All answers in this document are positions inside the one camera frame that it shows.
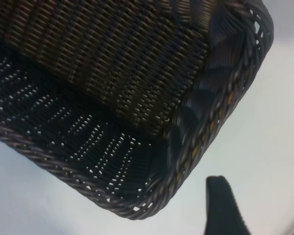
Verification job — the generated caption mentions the dark brown wicker basket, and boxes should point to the dark brown wicker basket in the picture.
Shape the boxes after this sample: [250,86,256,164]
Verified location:
[0,0,276,221]

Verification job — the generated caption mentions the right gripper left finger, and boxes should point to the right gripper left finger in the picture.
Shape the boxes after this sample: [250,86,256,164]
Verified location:
[205,175,251,235]

